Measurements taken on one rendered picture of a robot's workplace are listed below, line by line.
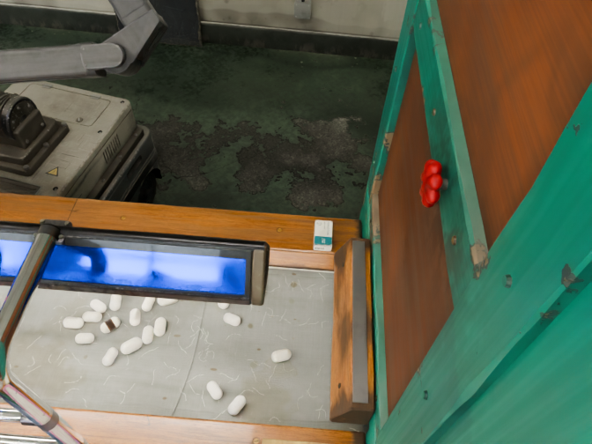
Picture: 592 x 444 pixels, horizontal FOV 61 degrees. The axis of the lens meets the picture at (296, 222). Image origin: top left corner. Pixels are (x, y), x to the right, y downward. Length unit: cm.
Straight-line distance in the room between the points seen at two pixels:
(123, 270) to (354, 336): 36
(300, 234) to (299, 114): 149
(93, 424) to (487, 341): 66
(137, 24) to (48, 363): 59
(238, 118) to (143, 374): 169
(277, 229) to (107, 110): 94
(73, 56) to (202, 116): 151
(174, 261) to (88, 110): 127
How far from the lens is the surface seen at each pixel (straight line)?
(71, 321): 97
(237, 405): 85
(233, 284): 58
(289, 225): 101
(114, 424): 87
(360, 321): 80
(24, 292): 57
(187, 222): 103
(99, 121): 175
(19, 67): 102
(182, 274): 58
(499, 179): 38
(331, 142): 231
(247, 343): 90
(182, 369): 90
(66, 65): 99
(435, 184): 44
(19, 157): 164
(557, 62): 33
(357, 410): 75
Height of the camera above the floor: 156
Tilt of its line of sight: 52 degrees down
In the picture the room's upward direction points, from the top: 4 degrees clockwise
